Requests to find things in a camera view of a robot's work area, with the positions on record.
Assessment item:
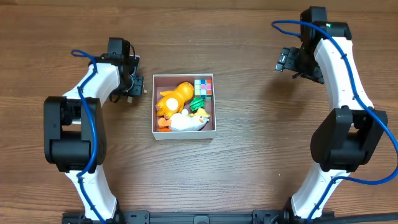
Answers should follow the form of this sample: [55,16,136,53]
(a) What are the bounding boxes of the orange plastic cat figure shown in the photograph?
[155,82,194,119]

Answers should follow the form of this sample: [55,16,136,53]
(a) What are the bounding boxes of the white plush duck orange feet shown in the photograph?
[157,108,210,132]

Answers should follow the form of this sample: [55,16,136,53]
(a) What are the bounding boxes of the green round plastic toy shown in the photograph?
[190,98,205,113]

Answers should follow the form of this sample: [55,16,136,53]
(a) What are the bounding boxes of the colourful puzzle cube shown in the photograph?
[194,79,213,101]

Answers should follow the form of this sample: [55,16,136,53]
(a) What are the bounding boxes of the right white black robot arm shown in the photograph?
[275,21,397,223]

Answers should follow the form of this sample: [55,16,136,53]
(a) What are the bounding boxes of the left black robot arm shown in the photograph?
[44,50,143,223]

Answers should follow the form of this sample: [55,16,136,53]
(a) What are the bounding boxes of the white cardboard box pink interior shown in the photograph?
[152,73,216,140]

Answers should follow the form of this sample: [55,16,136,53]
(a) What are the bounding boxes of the black mounting rail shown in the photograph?
[62,210,397,224]

